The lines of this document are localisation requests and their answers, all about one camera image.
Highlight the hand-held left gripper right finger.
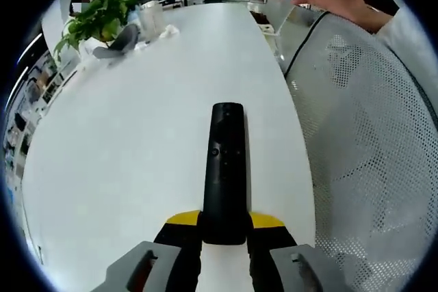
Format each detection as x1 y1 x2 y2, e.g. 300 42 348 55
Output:
246 211 347 292

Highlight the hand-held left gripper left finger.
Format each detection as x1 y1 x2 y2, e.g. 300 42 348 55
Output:
91 209 204 292

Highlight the black remote control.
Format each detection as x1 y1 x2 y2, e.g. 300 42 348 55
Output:
202 101 249 245

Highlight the person's right hand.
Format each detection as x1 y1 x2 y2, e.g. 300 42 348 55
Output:
275 0 369 28

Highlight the white mesh office chair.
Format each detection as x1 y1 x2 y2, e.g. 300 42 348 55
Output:
281 10 438 292

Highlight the crumpled white tissue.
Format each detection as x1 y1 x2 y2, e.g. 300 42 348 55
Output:
158 24 181 39

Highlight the clear plastic container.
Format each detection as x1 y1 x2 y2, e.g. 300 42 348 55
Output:
138 1 166 36

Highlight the grey folded object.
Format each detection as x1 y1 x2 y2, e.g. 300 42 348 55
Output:
92 24 141 61

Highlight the green potted plant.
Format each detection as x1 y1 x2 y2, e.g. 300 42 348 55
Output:
53 0 144 64

